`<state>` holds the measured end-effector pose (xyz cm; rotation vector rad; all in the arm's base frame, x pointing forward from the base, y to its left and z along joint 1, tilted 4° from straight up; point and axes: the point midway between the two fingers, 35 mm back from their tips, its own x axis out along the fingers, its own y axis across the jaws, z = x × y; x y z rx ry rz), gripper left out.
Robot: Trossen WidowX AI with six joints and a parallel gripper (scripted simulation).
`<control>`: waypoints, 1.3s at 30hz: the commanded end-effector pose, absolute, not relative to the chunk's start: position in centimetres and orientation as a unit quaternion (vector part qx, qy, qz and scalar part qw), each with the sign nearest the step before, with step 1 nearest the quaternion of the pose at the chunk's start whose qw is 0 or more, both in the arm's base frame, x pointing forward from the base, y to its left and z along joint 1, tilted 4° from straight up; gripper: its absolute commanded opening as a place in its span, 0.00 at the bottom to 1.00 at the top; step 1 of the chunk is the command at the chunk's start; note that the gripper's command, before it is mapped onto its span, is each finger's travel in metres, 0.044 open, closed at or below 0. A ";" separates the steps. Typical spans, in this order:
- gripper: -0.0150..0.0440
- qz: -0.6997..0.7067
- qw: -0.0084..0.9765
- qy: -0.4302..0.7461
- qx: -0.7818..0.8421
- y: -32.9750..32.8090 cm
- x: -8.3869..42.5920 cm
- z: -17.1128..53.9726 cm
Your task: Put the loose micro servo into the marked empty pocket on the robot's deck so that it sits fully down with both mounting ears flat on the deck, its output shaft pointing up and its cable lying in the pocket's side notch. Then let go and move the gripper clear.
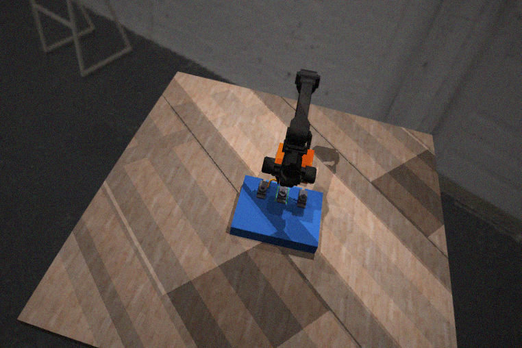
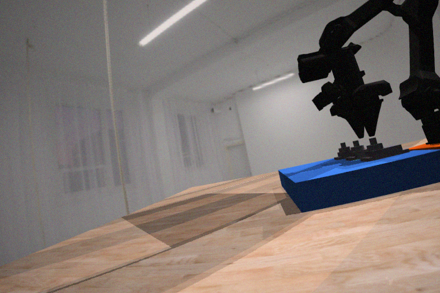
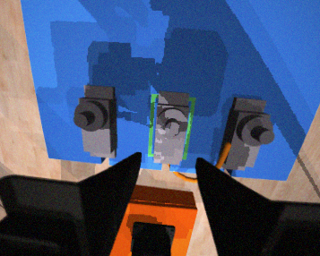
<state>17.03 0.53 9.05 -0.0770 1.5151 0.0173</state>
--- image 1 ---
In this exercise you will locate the blue flat deck plate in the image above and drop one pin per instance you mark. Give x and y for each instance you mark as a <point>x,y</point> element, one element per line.
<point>294,225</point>

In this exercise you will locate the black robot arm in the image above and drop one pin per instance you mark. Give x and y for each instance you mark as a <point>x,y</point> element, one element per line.
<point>298,133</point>

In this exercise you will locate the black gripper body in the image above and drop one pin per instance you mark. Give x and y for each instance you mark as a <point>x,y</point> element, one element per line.
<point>308,173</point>

